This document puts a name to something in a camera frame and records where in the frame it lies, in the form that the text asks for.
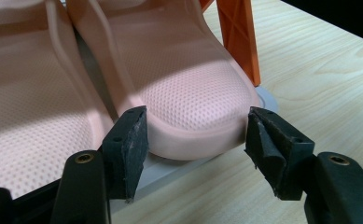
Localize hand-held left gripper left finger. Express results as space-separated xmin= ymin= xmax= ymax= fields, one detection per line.
xmin=100 ymin=105 xmax=149 ymax=203

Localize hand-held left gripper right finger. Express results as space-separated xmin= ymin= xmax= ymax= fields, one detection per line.
xmin=244 ymin=105 xmax=316 ymax=202

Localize pink rubber slipper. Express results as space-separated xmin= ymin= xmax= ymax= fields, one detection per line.
xmin=0 ymin=0 xmax=116 ymax=200
xmin=65 ymin=0 xmax=261 ymax=161

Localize white shoe rack orange posts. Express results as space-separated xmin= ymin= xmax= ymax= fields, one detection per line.
xmin=73 ymin=0 xmax=280 ymax=217

